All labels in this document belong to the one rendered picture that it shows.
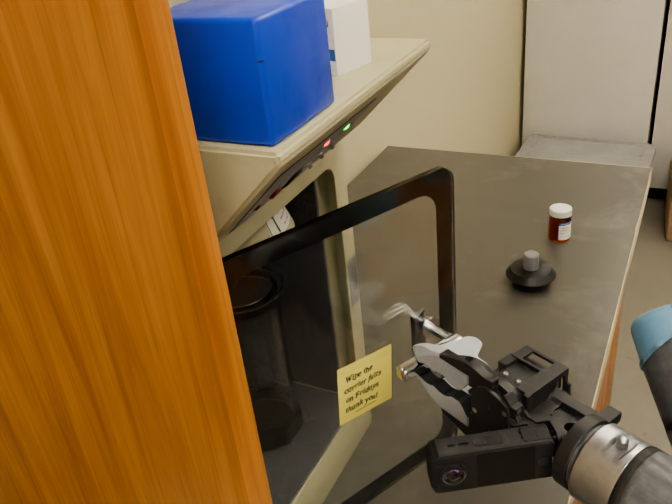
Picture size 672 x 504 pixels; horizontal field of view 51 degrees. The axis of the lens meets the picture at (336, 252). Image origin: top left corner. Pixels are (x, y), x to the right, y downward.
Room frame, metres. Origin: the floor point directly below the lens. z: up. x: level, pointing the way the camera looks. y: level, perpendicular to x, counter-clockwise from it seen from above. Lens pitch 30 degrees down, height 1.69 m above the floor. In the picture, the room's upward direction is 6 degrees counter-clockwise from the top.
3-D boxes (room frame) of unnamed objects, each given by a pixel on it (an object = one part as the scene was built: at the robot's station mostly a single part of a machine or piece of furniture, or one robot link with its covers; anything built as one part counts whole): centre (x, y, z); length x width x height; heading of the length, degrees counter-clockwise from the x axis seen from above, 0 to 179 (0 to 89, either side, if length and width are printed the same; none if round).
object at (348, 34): (0.67, -0.02, 1.54); 0.05 x 0.05 x 0.06; 46
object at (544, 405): (0.50, -0.18, 1.20); 0.12 x 0.09 x 0.08; 34
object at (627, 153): (3.06, -1.21, 0.17); 0.60 x 0.42 x 0.33; 59
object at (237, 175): (0.63, 0.00, 1.46); 0.32 x 0.11 x 0.10; 151
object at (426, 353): (0.58, -0.11, 1.22); 0.09 x 0.06 x 0.03; 34
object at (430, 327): (0.62, -0.08, 1.20); 0.10 x 0.05 x 0.03; 124
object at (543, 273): (1.11, -0.36, 0.97); 0.09 x 0.09 x 0.07
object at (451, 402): (0.58, -0.11, 1.18); 0.09 x 0.06 x 0.03; 34
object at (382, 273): (0.61, -0.01, 1.19); 0.30 x 0.01 x 0.40; 124
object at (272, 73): (0.54, 0.05, 1.56); 0.10 x 0.10 x 0.09; 61
